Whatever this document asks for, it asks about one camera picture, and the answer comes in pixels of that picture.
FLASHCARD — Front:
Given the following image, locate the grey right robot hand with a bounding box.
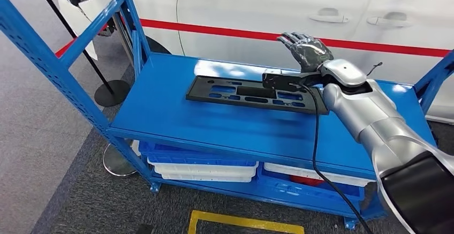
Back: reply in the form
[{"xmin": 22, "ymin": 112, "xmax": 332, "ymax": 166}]
[{"xmin": 276, "ymin": 32, "xmax": 334, "ymax": 73}]

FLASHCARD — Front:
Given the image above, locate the black plastic panel part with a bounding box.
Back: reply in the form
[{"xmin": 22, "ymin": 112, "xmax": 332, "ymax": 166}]
[{"xmin": 185, "ymin": 75, "xmax": 329, "ymax": 116}]

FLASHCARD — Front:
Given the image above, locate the blue metal shelf rack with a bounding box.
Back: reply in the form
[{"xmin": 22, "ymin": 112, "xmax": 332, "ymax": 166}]
[{"xmin": 0, "ymin": 0, "xmax": 454, "ymax": 230}]

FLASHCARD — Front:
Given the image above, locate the white car with red stripe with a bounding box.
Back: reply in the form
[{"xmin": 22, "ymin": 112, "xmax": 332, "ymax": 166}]
[{"xmin": 56, "ymin": 0, "xmax": 454, "ymax": 125}]

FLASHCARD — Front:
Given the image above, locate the red item in bin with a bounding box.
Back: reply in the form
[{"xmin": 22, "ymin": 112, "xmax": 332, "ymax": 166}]
[{"xmin": 289, "ymin": 175, "xmax": 326, "ymax": 187}]

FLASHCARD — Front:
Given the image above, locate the white plastic bin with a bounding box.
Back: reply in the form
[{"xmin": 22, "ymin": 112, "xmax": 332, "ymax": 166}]
[
  {"xmin": 160, "ymin": 173, "xmax": 255, "ymax": 184},
  {"xmin": 263, "ymin": 162, "xmax": 377, "ymax": 188},
  {"xmin": 147, "ymin": 157, "xmax": 259, "ymax": 178}
]

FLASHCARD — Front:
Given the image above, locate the blue plastic bin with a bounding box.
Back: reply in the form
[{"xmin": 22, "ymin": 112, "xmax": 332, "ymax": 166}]
[
  {"xmin": 138, "ymin": 140, "xmax": 258, "ymax": 168},
  {"xmin": 256, "ymin": 165, "xmax": 366, "ymax": 213}
]

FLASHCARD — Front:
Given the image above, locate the black stanchion base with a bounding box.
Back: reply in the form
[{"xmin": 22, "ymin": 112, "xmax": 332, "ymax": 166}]
[{"xmin": 94, "ymin": 80, "xmax": 131, "ymax": 108}]

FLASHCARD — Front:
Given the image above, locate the red barrier belt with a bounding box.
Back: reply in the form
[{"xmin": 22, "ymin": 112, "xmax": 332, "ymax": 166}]
[{"xmin": 55, "ymin": 37, "xmax": 78, "ymax": 58}]

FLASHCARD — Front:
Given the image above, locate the white car door handle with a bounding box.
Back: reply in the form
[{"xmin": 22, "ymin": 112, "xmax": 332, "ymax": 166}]
[
  {"xmin": 309, "ymin": 7, "xmax": 350, "ymax": 24},
  {"xmin": 366, "ymin": 11, "xmax": 414, "ymax": 28}
]

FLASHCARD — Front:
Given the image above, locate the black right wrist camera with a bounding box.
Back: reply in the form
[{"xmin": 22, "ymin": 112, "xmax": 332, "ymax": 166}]
[{"xmin": 262, "ymin": 68, "xmax": 322, "ymax": 93}]

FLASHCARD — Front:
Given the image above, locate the thin dark wrist wire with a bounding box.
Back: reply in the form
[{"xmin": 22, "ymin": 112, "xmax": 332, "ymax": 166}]
[{"xmin": 366, "ymin": 62, "xmax": 383, "ymax": 77}]

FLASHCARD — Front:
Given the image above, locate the black camera cable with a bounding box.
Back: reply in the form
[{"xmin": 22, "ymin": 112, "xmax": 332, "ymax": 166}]
[{"xmin": 289, "ymin": 82, "xmax": 374, "ymax": 234}]

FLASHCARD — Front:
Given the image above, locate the black stanchion post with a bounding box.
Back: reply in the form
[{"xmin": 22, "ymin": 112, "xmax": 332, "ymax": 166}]
[{"xmin": 30, "ymin": 0, "xmax": 115, "ymax": 95}]

